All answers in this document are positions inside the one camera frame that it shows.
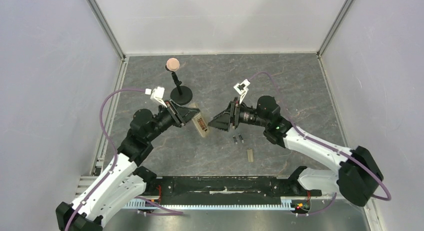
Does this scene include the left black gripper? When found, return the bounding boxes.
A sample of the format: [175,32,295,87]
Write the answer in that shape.
[146,99,200,142]

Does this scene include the beige remote control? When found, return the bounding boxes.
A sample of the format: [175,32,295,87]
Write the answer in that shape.
[191,111,210,138]

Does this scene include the AAA battery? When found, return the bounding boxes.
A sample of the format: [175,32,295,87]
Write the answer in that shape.
[232,135,238,145]
[238,134,245,144]

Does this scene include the beige battery cover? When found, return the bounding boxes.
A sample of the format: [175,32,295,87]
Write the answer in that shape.
[247,148,254,163]

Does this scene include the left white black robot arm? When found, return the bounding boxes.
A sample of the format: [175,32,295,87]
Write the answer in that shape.
[55,100,200,231]

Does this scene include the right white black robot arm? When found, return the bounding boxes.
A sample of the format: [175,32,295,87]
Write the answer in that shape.
[208,95,384,207]

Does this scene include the black stand with pink ball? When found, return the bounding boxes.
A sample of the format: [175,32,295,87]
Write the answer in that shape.
[165,57,193,105]

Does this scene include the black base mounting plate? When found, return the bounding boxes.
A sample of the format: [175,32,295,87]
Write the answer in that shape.
[142,166,323,205]

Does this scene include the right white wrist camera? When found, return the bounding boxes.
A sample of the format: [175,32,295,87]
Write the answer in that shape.
[233,79,251,104]

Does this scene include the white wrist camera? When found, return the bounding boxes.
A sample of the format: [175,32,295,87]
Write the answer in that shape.
[144,86,167,107]
[233,79,251,104]

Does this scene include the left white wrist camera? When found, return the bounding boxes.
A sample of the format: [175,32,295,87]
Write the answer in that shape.
[144,86,167,107]

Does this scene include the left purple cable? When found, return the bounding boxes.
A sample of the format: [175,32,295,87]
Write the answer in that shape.
[64,87,152,231]

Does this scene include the purple cable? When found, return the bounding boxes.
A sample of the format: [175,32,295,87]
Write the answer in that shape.
[64,87,152,231]
[247,71,392,203]

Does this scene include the white slotted cable duct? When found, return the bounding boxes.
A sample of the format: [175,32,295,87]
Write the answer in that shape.
[122,198,296,212]

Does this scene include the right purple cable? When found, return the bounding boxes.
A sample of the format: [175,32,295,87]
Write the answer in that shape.
[247,71,392,203]

